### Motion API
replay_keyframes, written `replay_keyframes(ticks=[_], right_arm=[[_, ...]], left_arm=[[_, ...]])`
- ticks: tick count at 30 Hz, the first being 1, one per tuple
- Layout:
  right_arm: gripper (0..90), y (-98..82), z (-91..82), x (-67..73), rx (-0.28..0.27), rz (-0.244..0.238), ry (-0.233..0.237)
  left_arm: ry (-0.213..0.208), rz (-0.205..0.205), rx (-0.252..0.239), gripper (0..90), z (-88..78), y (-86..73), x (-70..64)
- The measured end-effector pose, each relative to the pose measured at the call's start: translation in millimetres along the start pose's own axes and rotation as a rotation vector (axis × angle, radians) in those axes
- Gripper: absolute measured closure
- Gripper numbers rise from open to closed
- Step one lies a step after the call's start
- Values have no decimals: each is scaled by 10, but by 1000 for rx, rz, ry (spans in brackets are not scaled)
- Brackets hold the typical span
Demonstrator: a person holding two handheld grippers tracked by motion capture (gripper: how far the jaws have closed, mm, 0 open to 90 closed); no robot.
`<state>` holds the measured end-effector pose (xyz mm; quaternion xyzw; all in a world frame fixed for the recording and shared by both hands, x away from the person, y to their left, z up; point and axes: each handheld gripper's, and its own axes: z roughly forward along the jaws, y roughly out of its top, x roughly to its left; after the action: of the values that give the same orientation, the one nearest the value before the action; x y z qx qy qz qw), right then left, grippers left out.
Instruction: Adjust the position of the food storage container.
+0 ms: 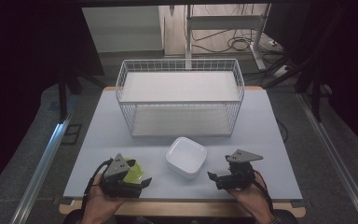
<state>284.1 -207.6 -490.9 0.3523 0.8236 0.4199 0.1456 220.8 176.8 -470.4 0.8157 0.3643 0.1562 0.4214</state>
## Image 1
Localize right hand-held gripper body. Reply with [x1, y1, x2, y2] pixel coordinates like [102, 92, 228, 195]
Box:
[216, 149, 264, 190]

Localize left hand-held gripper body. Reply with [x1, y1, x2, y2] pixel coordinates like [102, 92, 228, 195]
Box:
[100, 153, 143, 199]

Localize clear container with green lid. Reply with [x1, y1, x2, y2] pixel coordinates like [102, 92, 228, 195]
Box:
[123, 157, 145, 185]

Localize person's right hand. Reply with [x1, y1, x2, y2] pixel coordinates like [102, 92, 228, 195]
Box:
[227, 172, 273, 219]

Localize person's left hand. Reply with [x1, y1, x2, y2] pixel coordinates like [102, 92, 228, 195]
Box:
[84, 173, 129, 217]

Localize white square bowl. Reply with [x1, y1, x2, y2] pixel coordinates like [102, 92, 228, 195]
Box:
[165, 136, 208, 180]

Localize black stand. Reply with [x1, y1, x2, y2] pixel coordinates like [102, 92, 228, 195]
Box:
[262, 46, 335, 123]
[56, 60, 108, 123]

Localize white power strip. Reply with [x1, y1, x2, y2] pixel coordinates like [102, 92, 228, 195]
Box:
[272, 64, 294, 78]

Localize white cabinet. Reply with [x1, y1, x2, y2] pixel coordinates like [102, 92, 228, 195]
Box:
[81, 5, 165, 54]

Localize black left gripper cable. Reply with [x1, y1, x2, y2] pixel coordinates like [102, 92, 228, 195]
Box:
[81, 159, 114, 206]

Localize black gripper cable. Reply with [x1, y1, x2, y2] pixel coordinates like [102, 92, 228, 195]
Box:
[81, 159, 114, 206]
[251, 170, 275, 217]

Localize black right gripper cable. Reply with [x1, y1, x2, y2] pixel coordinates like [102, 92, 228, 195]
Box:
[251, 170, 275, 217]

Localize black floor frame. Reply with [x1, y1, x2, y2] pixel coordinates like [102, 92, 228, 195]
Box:
[61, 123, 84, 146]

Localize black cable beside table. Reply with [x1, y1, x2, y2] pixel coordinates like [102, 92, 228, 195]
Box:
[275, 119, 290, 145]

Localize aluminium floor rail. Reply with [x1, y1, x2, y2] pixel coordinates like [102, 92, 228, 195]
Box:
[296, 92, 358, 224]
[9, 113, 74, 224]

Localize white wire shelf rack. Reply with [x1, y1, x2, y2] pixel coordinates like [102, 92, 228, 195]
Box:
[115, 58, 246, 138]

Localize black floor cables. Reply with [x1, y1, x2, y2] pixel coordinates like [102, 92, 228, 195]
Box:
[189, 28, 282, 54]

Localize white desk frame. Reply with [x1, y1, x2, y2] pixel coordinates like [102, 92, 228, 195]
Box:
[184, 3, 272, 72]

